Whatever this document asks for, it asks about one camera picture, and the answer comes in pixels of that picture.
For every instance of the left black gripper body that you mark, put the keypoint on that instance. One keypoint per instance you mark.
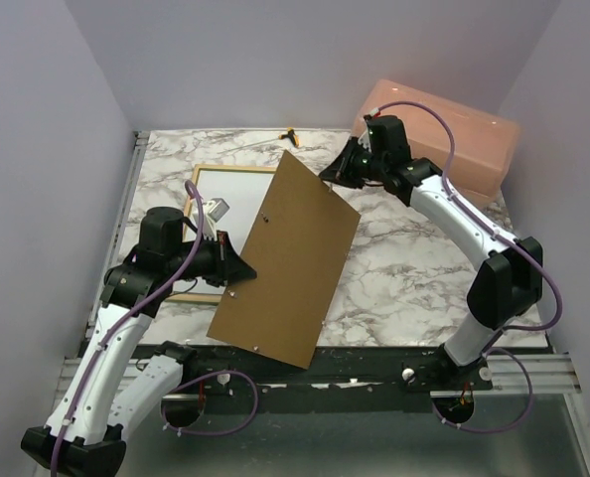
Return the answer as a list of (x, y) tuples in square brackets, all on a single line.
[(205, 263)]

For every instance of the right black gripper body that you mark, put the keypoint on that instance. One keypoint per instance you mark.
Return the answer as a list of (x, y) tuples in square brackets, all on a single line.
[(368, 167)]

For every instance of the brown frame backing board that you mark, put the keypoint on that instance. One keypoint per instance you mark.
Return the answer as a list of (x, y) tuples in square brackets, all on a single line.
[(298, 245)]

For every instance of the white photo paper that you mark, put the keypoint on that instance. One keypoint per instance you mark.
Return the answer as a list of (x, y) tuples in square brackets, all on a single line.
[(243, 189)]

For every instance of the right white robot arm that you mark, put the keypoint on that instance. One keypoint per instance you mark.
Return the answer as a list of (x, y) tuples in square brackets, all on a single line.
[(507, 283)]

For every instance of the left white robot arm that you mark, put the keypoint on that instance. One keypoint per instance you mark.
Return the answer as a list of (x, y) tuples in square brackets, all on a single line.
[(86, 435)]

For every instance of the yellow black hex key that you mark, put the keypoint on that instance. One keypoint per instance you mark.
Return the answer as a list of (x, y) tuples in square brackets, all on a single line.
[(289, 134)]

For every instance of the pink translucent plastic box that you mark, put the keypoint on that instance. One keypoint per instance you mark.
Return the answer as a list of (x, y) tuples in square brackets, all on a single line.
[(484, 144)]

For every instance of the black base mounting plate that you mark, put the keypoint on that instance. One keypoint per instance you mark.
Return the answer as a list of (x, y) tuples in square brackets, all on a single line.
[(339, 379)]

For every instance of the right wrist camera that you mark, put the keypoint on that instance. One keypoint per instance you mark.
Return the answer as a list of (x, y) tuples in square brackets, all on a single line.
[(364, 139)]

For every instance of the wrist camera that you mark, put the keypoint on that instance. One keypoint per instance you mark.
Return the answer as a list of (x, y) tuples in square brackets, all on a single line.
[(207, 217), (364, 139)]

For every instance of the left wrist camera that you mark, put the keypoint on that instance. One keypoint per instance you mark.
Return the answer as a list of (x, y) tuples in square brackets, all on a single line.
[(207, 217)]

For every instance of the aluminium rail left side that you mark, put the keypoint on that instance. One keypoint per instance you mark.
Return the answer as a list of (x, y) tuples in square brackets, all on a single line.
[(138, 153)]

